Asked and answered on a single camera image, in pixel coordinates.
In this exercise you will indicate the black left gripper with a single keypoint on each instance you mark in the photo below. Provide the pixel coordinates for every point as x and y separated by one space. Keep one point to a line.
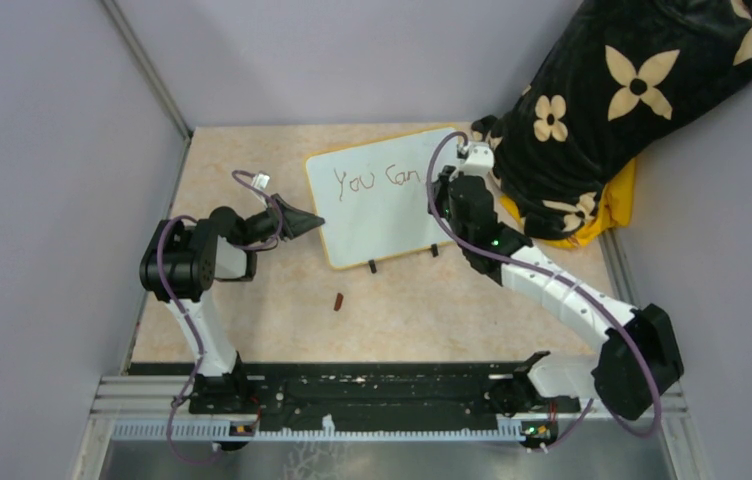
290 221

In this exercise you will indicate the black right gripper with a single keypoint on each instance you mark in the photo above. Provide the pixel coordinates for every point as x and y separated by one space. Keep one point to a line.
442 187

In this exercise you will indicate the yellow framed whiteboard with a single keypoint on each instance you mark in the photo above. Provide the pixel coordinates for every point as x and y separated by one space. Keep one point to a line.
373 198

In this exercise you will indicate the red marker cap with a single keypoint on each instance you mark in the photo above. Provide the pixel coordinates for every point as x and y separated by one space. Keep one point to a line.
338 301

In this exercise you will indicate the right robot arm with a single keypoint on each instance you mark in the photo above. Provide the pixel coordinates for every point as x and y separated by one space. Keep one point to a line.
635 357

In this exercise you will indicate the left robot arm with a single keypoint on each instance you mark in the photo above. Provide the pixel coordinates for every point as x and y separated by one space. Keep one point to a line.
186 257

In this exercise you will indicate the yellow cloth under blanket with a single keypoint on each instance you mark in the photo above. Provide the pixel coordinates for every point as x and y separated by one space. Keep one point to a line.
574 225

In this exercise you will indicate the black floral blanket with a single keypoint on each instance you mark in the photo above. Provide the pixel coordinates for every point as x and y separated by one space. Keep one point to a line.
622 75

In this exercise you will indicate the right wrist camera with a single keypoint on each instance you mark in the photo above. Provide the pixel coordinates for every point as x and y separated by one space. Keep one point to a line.
474 159

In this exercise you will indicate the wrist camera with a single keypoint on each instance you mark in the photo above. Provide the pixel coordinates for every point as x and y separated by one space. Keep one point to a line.
260 180
474 159

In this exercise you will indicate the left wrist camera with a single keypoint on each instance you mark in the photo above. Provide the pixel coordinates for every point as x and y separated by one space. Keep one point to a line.
260 180

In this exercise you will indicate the aluminium frame post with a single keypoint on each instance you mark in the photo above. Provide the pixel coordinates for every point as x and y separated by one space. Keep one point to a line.
145 66

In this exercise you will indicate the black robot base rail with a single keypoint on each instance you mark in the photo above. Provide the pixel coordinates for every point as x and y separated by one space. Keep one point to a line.
379 402

